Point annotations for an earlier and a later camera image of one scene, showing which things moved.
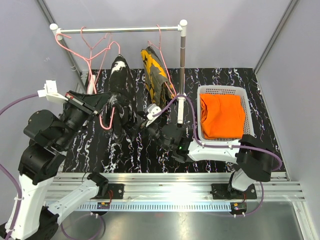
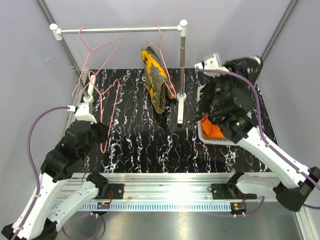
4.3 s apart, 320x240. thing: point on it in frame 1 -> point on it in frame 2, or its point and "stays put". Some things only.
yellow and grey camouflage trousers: (158, 87) stays put
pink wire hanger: (91, 47) -> (100, 95)
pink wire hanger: (159, 48) stays put
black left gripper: (97, 100) -> (103, 130)
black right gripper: (144, 128) -> (216, 80)
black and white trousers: (121, 106) -> (250, 67)
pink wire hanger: (88, 59) -> (89, 50)
